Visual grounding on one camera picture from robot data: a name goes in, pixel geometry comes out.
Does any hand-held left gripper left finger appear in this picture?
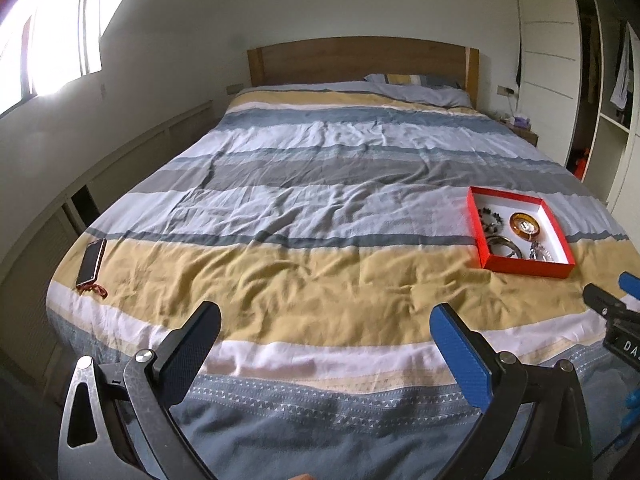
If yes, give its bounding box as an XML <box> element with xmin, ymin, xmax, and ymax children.
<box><xmin>57</xmin><ymin>301</ymin><xmax>222</xmax><ymax>480</ymax></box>

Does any white wardrobe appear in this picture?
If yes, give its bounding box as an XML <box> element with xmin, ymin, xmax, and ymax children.
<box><xmin>510</xmin><ymin>0</ymin><xmax>640</xmax><ymax>211</ymax></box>

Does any window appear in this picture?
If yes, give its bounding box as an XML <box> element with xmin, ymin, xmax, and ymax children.
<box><xmin>0</xmin><ymin>0</ymin><xmax>151</xmax><ymax>116</ymax></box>

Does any striped hanging shirt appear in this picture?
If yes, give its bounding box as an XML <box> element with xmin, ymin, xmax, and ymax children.
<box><xmin>610</xmin><ymin>25</ymin><xmax>632</xmax><ymax>111</ymax></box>

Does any bed with striped duvet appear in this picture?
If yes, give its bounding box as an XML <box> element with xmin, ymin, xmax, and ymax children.
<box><xmin>46</xmin><ymin>81</ymin><xmax>640</xmax><ymax>480</ymax></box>

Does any amber bangle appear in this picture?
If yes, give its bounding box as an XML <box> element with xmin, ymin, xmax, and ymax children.
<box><xmin>509</xmin><ymin>211</ymin><xmax>543</xmax><ymax>238</ymax></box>

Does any black bead bracelet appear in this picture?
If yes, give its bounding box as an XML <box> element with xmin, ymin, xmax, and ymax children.
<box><xmin>477</xmin><ymin>206</ymin><xmax>503</xmax><ymax>233</ymax></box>

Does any dark brown bangle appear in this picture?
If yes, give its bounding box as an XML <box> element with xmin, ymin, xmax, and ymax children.
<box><xmin>484</xmin><ymin>234</ymin><xmax>523</xmax><ymax>260</ymax></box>

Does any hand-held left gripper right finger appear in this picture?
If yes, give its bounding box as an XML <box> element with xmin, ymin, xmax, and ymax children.
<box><xmin>429</xmin><ymin>302</ymin><xmax>593</xmax><ymax>480</ymax></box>

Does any brown hanging garment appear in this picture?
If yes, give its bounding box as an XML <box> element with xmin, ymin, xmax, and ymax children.
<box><xmin>587</xmin><ymin>10</ymin><xmax>601</xmax><ymax>106</ymax></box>

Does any smartphone with red strap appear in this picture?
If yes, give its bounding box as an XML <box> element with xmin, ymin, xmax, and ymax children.
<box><xmin>75</xmin><ymin>238</ymin><xmax>109</xmax><ymax>299</ymax></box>

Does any red jewelry box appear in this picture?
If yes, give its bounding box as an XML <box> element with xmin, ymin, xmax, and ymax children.
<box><xmin>466</xmin><ymin>186</ymin><xmax>576</xmax><ymax>280</ymax></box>

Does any wooden nightstand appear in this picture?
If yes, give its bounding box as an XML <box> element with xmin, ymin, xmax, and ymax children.
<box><xmin>500</xmin><ymin>120</ymin><xmax>540</xmax><ymax>147</ymax></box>

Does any wooden headboard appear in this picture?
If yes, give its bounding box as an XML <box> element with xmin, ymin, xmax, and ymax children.
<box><xmin>247</xmin><ymin>36</ymin><xmax>480</xmax><ymax>111</ymax></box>

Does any striped pillow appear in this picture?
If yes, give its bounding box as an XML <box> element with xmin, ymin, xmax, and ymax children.
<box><xmin>364</xmin><ymin>73</ymin><xmax>473</xmax><ymax>108</ymax></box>

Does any silver chain necklace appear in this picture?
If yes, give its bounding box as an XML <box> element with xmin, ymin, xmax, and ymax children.
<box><xmin>525</xmin><ymin>240</ymin><xmax>553</xmax><ymax>262</ymax></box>

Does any white low wall cabinet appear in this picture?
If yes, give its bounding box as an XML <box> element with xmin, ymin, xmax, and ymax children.
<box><xmin>0</xmin><ymin>100</ymin><xmax>216</xmax><ymax>376</ymax></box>

